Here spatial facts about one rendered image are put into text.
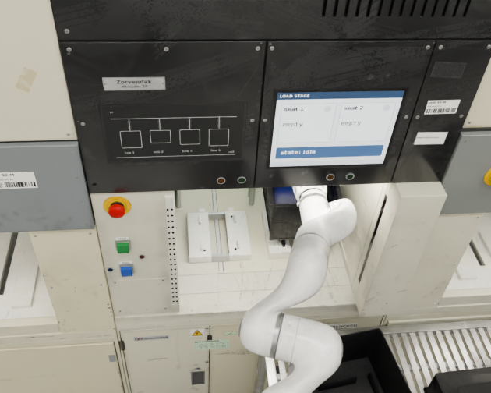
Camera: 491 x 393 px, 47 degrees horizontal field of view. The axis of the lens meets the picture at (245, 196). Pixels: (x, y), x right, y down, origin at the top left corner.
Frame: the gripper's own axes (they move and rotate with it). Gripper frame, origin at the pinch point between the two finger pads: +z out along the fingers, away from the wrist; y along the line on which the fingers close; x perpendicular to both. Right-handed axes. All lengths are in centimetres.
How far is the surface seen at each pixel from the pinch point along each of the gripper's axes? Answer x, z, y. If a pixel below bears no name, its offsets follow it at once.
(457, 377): -33, -56, 42
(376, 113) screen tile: 42, -31, 7
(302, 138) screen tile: 35.7, -31.5, -9.4
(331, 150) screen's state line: 31.7, -31.1, -2.0
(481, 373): -33, -55, 50
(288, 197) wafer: -15.5, 0.0, -3.7
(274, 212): -11.4, -10.6, -9.7
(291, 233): -22.5, -9.7, -2.9
